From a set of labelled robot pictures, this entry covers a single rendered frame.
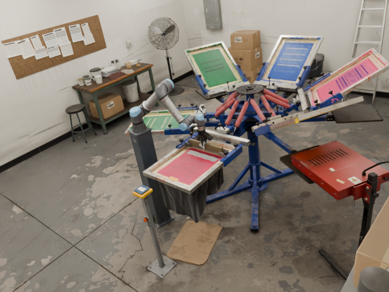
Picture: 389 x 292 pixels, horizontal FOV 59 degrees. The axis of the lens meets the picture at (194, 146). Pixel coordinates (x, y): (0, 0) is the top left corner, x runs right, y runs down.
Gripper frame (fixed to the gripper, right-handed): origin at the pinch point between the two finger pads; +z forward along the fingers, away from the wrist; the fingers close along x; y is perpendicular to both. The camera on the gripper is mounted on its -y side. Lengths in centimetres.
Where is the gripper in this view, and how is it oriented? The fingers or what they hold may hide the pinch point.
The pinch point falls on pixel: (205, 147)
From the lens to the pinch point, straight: 339.9
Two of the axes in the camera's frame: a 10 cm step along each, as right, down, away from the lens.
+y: -7.6, -2.2, 6.1
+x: -6.3, 4.6, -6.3
